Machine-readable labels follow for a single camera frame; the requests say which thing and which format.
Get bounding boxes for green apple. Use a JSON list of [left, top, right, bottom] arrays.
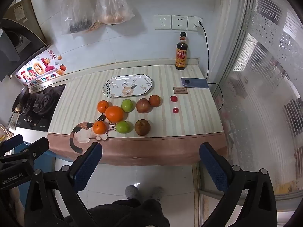
[[121, 99, 132, 112], [116, 121, 132, 134]]

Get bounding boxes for black gas stove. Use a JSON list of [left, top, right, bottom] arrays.
[[14, 84, 66, 133]]

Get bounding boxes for clear plastic bag dark contents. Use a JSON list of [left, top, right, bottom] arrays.
[[60, 0, 98, 35]]

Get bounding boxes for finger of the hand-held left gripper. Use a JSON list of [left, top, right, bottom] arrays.
[[0, 134, 24, 156], [0, 137, 50, 174]]

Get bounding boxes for black charging cable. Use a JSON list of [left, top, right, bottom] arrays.
[[198, 21, 224, 111]]

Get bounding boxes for white wall socket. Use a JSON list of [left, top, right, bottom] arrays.
[[172, 15, 188, 30], [154, 15, 171, 30], [188, 16, 203, 32]]

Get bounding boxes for reddish brown passion fruit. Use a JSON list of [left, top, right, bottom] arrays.
[[134, 119, 151, 136], [136, 98, 152, 114]]

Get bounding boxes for range hood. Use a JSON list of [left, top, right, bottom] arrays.
[[0, 0, 51, 82]]

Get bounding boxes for black frying pan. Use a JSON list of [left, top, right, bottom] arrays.
[[11, 86, 31, 114]]

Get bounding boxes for blue smartphone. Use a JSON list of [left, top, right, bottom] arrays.
[[181, 77, 210, 89]]

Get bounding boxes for glass fruit bowl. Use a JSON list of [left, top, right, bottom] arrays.
[[102, 74, 153, 99]]

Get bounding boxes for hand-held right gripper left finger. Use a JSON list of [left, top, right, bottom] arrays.
[[24, 142, 103, 227]]

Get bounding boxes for frosted glass sliding door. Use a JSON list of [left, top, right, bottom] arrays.
[[213, 0, 303, 201]]

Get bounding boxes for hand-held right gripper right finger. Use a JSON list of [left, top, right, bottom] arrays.
[[199, 142, 278, 227]]

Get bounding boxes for small orange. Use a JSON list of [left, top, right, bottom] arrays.
[[92, 121, 107, 135], [97, 100, 110, 113], [149, 95, 162, 107]]

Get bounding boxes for person's dark fleece clothing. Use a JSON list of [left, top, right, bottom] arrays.
[[87, 198, 171, 227]]

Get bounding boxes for large orange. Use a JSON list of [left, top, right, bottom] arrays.
[[105, 105, 125, 123]]

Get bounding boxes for dark soy sauce bottle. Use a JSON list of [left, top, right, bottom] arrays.
[[175, 32, 188, 71]]

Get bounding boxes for grey slipper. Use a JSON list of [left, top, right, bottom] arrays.
[[125, 185, 141, 200], [150, 186, 165, 201]]

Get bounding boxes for clear plastic bag orange contents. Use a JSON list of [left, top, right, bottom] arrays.
[[94, 0, 135, 26]]

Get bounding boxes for colourful wall sticker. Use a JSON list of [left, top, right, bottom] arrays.
[[15, 50, 65, 88]]

